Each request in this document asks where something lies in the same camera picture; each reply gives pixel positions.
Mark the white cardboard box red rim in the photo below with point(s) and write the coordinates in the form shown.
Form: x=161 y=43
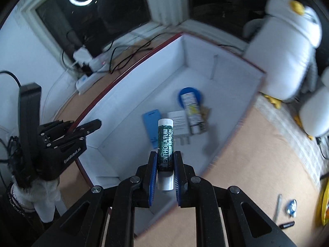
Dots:
x=133 y=90

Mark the person's left forearm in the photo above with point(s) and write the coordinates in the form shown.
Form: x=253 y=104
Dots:
x=43 y=200

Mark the round blue lid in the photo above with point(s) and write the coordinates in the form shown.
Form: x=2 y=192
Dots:
x=199 y=95

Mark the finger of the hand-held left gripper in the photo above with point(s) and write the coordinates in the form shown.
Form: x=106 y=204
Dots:
x=55 y=130
x=86 y=130

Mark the black pen cap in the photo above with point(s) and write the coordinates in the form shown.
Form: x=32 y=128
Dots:
x=287 y=225

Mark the white power adapter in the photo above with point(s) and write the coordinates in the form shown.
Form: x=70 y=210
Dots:
x=180 y=123

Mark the blue card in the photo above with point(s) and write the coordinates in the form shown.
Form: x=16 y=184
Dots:
x=151 y=126

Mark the checked cloth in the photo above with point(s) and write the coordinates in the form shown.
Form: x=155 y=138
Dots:
x=290 y=128

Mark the white power strip blue label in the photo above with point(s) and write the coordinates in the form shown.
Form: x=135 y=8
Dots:
x=88 y=81

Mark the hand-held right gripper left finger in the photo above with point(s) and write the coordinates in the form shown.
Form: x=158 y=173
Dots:
x=153 y=178

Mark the green lip balm tube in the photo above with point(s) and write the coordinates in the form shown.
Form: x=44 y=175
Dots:
x=165 y=144

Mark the white labelled tube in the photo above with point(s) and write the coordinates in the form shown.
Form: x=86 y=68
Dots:
x=191 y=110

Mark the blue foil wrapper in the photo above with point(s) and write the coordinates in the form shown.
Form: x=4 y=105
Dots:
x=291 y=208

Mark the dark window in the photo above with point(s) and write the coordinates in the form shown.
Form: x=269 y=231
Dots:
x=226 y=2
x=110 y=10

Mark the large white penguin plush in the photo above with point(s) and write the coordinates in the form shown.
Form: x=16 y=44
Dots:
x=280 y=56

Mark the small white penguin plush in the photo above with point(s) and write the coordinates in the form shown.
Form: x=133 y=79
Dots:
x=316 y=113

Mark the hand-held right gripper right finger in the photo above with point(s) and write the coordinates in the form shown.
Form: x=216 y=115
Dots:
x=177 y=178

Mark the silver pen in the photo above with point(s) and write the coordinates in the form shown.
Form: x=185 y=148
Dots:
x=278 y=207

